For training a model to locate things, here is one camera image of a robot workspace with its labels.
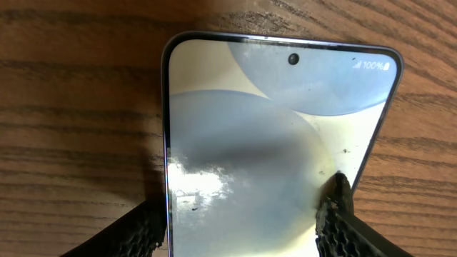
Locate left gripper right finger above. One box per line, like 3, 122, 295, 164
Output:
316, 171, 412, 257

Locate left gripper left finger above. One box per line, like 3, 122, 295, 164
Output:
62, 200, 166, 257

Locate Samsung Galaxy smartphone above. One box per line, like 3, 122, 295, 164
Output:
161, 31, 403, 257

